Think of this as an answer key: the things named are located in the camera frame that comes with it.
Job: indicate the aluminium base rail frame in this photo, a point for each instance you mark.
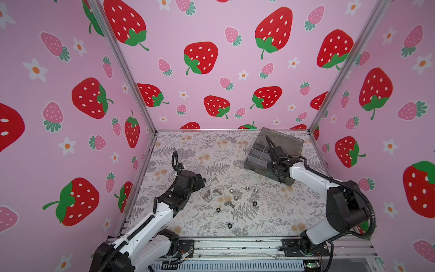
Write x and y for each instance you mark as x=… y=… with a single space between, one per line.
x=260 y=254

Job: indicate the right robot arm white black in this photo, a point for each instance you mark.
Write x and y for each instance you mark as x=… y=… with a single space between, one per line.
x=348 y=210

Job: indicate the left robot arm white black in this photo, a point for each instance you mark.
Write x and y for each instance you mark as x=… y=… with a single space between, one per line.
x=136 y=250

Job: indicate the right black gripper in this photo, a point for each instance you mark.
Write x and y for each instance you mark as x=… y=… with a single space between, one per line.
x=277 y=158

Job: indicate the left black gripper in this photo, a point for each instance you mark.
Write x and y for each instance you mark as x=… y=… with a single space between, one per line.
x=196 y=186

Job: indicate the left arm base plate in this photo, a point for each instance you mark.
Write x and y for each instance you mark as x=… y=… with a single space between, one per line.
x=183 y=246

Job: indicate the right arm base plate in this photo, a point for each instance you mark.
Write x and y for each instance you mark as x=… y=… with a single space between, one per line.
x=303 y=248

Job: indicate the grey plastic compartment box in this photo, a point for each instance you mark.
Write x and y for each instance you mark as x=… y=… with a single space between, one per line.
x=258 y=159

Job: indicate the silver wing nut left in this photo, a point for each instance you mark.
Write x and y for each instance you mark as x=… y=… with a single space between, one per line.
x=207 y=194

